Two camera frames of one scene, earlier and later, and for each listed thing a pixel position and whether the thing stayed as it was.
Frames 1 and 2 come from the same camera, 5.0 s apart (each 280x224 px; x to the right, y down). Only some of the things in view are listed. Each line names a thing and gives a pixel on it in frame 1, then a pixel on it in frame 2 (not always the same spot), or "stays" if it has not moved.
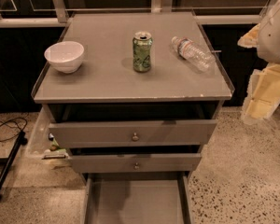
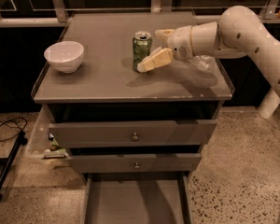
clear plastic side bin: x=41 y=145 stays
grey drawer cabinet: x=134 y=97 stays
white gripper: x=275 y=37 → x=180 y=43
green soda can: x=142 y=43 stays
